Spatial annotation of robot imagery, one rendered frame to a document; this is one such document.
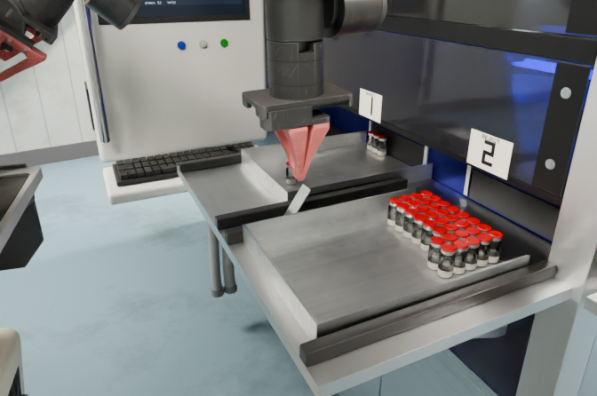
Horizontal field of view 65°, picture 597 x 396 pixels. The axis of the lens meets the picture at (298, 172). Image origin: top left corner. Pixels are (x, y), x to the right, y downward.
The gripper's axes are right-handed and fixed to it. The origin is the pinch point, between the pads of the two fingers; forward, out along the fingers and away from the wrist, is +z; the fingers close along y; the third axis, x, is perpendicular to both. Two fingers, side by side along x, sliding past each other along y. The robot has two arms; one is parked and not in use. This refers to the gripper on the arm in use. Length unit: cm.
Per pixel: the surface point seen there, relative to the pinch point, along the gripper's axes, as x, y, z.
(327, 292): 1.8, 4.6, 19.7
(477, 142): 9.7, 36.3, 6.0
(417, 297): -6.6, 13.0, 17.4
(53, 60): 332, -40, 38
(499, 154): 4.9, 36.4, 6.5
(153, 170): 71, -9, 26
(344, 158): 46, 32, 21
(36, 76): 331, -53, 48
